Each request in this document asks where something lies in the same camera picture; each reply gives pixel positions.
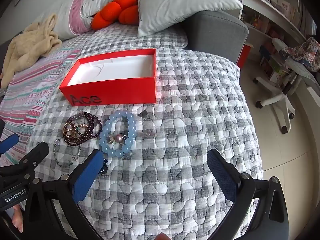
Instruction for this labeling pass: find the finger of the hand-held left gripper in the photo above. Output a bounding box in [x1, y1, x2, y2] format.
[0, 142, 50, 178]
[0, 133, 20, 154]

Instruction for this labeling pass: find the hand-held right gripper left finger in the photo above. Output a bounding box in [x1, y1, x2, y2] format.
[22, 149, 104, 240]

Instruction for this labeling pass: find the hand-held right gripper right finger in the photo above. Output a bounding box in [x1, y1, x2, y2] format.
[207, 149, 290, 240]

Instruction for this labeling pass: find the thin beaded chain bracelet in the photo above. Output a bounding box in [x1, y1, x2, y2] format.
[53, 137, 82, 168]

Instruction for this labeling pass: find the gold ring with green stone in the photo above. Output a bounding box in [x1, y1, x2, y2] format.
[62, 122, 87, 139]

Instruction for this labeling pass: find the purple pearl pendant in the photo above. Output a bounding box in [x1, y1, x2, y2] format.
[107, 134, 125, 145]

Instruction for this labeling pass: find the light blue bead bracelet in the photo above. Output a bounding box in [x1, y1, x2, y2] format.
[99, 110, 137, 157]

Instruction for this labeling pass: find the dark purple bead bracelet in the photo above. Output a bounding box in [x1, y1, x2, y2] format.
[62, 112, 102, 145]

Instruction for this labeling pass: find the red cardboard box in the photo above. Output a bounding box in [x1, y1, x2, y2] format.
[59, 48, 158, 106]

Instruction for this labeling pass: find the pink striped blanket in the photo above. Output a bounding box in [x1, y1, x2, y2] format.
[0, 39, 83, 165]

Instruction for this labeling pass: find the grey checked quilt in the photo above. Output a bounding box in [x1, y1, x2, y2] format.
[25, 25, 264, 240]

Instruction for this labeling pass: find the beige plush garment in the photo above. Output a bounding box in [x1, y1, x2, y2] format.
[0, 14, 62, 89]

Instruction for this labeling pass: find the white office chair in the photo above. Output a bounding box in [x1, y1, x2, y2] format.
[252, 37, 320, 134]

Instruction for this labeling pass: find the red storage box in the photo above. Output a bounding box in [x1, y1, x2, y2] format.
[236, 44, 251, 69]

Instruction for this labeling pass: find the grey sofa armrest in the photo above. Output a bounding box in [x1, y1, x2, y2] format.
[181, 10, 250, 65]

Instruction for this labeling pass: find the white pillow with pink trim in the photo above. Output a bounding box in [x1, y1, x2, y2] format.
[32, 0, 150, 41]

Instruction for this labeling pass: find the floral cloth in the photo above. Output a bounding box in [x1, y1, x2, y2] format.
[279, 37, 320, 72]

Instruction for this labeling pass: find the orange knot cushion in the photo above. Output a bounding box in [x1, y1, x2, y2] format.
[91, 0, 140, 30]

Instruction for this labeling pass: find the grey printed pillow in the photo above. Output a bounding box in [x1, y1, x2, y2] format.
[137, 0, 243, 38]

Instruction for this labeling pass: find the white wall shelf unit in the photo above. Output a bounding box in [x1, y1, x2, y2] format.
[229, 0, 315, 80]

